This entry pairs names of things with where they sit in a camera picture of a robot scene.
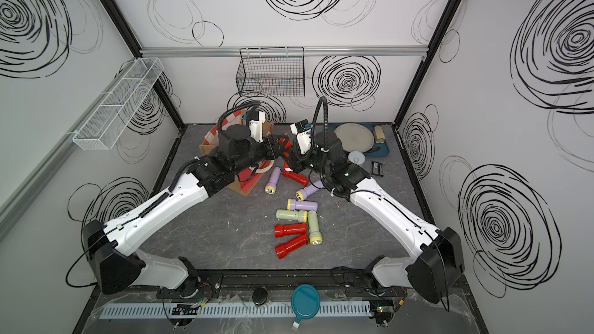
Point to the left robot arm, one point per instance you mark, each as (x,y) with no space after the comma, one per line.
(112,249)

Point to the small yellowish jar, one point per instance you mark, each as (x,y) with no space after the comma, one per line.
(379,134)

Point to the teal round lid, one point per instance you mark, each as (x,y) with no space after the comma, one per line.
(305,304)

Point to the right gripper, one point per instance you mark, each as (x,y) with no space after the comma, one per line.
(298,156)

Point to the small black clip box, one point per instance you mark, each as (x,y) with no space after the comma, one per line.
(377,169)

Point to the white wire shelf basket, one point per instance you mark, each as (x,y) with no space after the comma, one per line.
(130,103)

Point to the black wire basket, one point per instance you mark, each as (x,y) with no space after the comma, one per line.
(274,71)

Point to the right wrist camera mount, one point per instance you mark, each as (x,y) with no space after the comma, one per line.
(302,136)

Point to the purple flashlight near bag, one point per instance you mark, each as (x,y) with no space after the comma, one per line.
(271,186)

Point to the purple flashlight centre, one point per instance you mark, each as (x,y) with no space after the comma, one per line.
(308,191)

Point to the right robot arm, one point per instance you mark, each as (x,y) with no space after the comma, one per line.
(435,259)

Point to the green flashlight horizontal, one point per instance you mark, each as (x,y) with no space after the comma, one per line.
(299,216)

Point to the white slotted cable duct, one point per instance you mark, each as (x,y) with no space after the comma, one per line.
(229,310)

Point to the red flashlight upper left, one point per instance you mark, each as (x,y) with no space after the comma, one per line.
(302,180)

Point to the red flashlight white rim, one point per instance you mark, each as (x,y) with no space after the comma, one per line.
(286,150)

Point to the black round knob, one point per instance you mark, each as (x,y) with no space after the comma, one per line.
(260,296)

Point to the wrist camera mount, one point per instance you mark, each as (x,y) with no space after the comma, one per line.
(302,136)
(256,126)

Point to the red jute tote bag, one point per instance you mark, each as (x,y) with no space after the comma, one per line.
(244,183)

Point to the red flashlight lower middle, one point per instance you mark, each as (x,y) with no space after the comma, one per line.
(282,231)

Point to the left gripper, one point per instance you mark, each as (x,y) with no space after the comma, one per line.
(271,148)

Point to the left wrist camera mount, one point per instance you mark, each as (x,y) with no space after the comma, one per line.
(256,126)

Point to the red flashlight bottom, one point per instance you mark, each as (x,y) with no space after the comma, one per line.
(283,250)

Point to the grey round plate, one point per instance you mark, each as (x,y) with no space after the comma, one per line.
(355,137)

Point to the purple flashlight horizontal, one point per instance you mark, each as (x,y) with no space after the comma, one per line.
(294,204)

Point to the teal tray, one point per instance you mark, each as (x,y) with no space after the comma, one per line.
(378,150)

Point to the green flashlight vertical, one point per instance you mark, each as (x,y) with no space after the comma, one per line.
(315,237)

